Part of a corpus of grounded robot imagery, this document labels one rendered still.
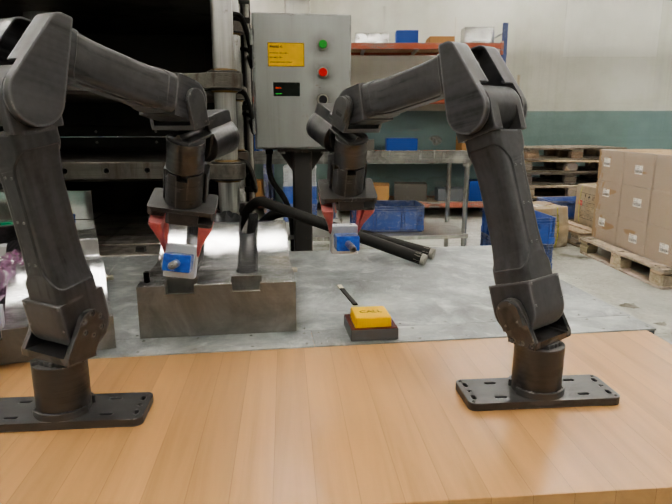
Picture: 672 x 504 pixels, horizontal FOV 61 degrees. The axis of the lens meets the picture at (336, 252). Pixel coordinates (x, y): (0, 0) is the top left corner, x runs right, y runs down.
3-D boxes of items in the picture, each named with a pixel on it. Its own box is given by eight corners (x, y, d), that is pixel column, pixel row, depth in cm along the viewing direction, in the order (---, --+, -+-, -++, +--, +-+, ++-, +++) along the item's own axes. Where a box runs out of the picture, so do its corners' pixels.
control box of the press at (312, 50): (350, 458, 200) (353, 11, 167) (263, 465, 196) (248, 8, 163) (341, 426, 221) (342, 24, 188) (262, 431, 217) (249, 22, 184)
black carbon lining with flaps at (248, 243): (260, 284, 101) (258, 232, 99) (167, 287, 99) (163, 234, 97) (259, 244, 135) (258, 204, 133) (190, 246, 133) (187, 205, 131)
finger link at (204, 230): (171, 240, 97) (172, 192, 92) (214, 245, 98) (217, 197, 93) (164, 263, 91) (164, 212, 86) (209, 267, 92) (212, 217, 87)
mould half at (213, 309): (296, 331, 98) (295, 255, 95) (140, 338, 94) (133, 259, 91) (283, 262, 146) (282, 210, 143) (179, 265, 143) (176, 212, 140)
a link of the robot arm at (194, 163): (187, 160, 91) (188, 119, 87) (216, 172, 89) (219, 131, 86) (157, 174, 85) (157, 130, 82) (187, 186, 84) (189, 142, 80)
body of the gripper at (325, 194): (317, 187, 106) (318, 152, 102) (370, 186, 108) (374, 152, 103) (320, 207, 101) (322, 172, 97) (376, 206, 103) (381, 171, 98)
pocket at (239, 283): (262, 303, 96) (261, 282, 95) (230, 304, 95) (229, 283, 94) (262, 295, 100) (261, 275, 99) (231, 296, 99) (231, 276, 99)
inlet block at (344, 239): (367, 263, 100) (367, 233, 99) (339, 264, 99) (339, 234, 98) (354, 250, 113) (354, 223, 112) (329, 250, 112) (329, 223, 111)
